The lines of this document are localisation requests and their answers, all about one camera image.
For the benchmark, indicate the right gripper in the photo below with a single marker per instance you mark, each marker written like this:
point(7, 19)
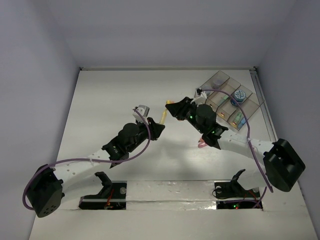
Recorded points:
point(178, 109)

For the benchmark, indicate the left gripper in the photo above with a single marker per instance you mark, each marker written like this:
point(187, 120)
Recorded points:
point(151, 126)

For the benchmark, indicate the yellow highlighter body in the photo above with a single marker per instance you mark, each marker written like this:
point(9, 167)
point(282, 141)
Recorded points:
point(163, 117)

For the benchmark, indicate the paperclip jar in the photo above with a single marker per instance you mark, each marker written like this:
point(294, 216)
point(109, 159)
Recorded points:
point(216, 83)

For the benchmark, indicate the clear green highlighter body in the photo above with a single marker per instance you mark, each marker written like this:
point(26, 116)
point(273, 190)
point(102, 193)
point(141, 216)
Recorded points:
point(223, 99)

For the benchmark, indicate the blue lid pin jar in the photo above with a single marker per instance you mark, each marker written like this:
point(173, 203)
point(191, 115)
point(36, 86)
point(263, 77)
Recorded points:
point(238, 97)

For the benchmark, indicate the blue highlighter pen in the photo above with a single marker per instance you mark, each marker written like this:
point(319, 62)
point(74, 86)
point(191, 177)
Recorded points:
point(242, 122)

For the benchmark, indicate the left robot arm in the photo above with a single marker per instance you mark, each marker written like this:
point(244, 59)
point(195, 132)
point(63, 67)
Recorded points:
point(56, 183)

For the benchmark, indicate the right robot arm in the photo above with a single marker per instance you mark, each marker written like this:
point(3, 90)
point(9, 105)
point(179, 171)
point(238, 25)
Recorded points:
point(278, 164)

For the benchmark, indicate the pink highlighter pen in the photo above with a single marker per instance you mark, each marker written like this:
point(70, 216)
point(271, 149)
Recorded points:
point(201, 144)

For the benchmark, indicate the clear compartment organizer tray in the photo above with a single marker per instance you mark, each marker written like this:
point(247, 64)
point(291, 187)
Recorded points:
point(229, 99)

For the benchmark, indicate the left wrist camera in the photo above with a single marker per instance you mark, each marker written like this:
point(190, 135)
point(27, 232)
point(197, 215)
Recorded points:
point(140, 113)

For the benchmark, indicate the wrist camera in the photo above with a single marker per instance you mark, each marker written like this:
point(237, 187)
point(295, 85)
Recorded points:
point(200, 96)
point(140, 113)

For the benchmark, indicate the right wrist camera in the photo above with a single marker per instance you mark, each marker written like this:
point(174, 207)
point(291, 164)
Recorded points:
point(200, 96)

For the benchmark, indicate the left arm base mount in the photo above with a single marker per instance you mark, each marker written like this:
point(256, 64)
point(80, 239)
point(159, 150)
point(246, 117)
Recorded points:
point(112, 195)

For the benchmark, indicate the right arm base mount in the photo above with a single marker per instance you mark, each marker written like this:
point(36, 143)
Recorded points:
point(230, 195)

